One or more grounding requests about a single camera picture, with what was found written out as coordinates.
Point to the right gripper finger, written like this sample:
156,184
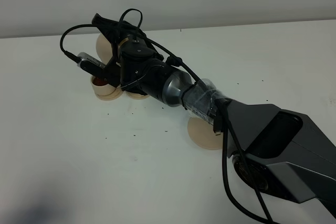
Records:
109,27

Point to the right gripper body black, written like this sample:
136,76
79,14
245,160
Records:
136,64

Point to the beige teapot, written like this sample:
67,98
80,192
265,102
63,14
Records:
104,49

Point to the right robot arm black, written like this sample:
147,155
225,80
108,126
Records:
281,153

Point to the large beige teapot saucer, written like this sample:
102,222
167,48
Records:
201,133

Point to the right beige cup saucer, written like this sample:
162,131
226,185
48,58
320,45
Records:
136,96

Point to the beige cup saucer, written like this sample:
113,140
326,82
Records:
114,95
136,96

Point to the left beige cup saucer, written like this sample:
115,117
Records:
114,95

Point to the left beige teacup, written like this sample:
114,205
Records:
101,87

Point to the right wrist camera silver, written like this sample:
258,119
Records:
90,64

